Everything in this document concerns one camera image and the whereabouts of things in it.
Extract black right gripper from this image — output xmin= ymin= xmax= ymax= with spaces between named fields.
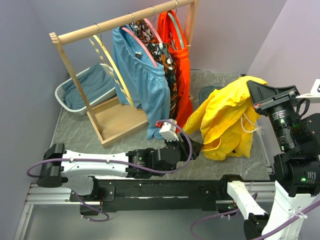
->
xmin=246 ymin=77 xmax=301 ymax=148

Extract yellow shorts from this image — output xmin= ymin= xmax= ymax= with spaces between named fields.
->
xmin=183 ymin=76 xmax=268 ymax=161

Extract yellow wooden hanger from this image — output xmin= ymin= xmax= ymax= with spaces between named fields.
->
xmin=88 ymin=23 xmax=135 ymax=108

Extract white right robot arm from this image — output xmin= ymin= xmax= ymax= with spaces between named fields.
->
xmin=218 ymin=80 xmax=320 ymax=240

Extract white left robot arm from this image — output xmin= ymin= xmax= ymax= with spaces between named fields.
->
xmin=37 ymin=134 xmax=203 ymax=201

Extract light blue shorts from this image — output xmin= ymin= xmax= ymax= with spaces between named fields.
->
xmin=112 ymin=27 xmax=171 ymax=140

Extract orange shorts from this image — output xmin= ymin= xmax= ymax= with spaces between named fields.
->
xmin=157 ymin=10 xmax=193 ymax=128

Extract floral patterned shorts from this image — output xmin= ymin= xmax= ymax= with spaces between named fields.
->
xmin=129 ymin=18 xmax=178 ymax=119

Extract grey green hanger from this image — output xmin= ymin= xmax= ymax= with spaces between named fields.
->
xmin=167 ymin=12 xmax=185 ymax=49

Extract pink hanger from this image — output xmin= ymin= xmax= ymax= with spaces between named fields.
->
xmin=120 ymin=18 xmax=168 ymax=67

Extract teal plastic tray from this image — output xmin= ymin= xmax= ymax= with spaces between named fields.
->
xmin=199 ymin=86 xmax=223 ymax=105

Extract wooden clothes rack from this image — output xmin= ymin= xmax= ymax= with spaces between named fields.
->
xmin=49 ymin=0 xmax=198 ymax=148

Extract white laundry basket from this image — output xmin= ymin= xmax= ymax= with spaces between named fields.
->
xmin=54 ymin=63 xmax=118 ymax=116

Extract blue cloth in basket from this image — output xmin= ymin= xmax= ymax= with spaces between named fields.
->
xmin=55 ymin=63 xmax=116 ymax=116

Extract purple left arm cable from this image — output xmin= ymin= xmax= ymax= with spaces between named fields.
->
xmin=26 ymin=119 xmax=194 ymax=222

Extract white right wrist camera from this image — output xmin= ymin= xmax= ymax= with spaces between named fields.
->
xmin=297 ymin=78 xmax=320 ymax=99

